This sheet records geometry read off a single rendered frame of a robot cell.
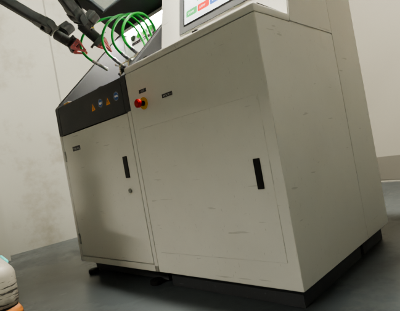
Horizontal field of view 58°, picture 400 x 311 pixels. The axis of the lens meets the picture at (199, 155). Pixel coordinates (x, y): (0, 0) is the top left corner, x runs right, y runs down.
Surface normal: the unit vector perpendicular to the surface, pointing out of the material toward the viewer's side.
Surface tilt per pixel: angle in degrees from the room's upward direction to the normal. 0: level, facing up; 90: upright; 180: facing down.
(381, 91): 90
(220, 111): 90
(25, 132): 90
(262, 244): 90
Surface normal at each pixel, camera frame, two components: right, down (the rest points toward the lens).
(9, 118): 0.59, -0.11
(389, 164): -0.79, 0.14
